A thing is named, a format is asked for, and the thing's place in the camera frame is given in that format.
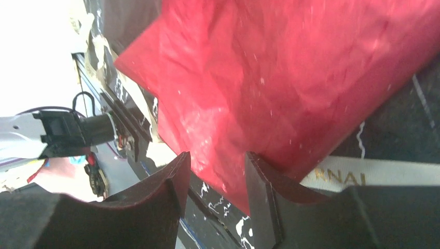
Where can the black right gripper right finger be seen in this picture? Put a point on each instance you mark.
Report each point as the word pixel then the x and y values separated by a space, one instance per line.
pixel 285 214

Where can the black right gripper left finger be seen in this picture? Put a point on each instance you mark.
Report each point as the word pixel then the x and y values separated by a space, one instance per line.
pixel 145 215

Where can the beige ribbon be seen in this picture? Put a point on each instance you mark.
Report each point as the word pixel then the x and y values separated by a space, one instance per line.
pixel 337 173

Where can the maroon wrapping paper sheet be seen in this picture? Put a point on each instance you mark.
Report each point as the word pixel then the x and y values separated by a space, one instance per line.
pixel 289 80

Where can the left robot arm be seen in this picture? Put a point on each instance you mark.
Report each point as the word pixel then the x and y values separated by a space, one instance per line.
pixel 53 134

